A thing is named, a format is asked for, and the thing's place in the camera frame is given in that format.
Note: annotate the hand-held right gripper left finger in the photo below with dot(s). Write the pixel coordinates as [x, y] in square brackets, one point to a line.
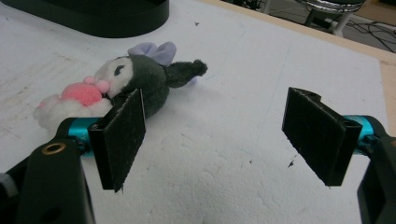
[120, 140]

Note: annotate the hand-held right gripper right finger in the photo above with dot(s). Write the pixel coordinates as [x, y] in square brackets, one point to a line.
[320, 137]

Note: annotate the metal stool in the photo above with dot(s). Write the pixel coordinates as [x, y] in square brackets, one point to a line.
[330, 12]

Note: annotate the black oval tray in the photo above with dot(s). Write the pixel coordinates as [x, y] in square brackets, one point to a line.
[93, 15]

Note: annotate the grey and white plush toy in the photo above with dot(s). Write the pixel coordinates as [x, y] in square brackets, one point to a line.
[124, 85]

